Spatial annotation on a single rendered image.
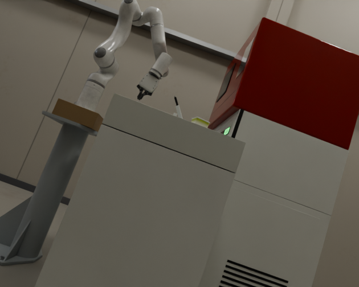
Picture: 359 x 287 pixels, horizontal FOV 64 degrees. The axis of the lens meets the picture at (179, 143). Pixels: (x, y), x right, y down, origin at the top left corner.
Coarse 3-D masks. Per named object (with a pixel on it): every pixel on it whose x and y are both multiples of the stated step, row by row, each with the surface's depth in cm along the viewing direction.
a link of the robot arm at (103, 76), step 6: (114, 66) 186; (96, 72) 180; (102, 72) 187; (108, 72) 187; (114, 72) 189; (90, 78) 178; (96, 78) 177; (102, 78) 179; (108, 78) 184; (102, 84) 180
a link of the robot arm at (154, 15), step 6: (150, 6) 188; (144, 12) 190; (150, 12) 185; (156, 12) 184; (138, 18) 193; (144, 18) 190; (150, 18) 185; (156, 18) 183; (162, 18) 187; (138, 24) 197; (150, 24) 185; (162, 24) 184
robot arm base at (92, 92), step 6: (90, 84) 177; (96, 84) 177; (84, 90) 177; (90, 90) 176; (96, 90) 177; (102, 90) 181; (84, 96) 175; (90, 96) 176; (96, 96) 178; (78, 102) 175; (84, 102) 175; (90, 102) 176; (96, 102) 179; (90, 108) 176
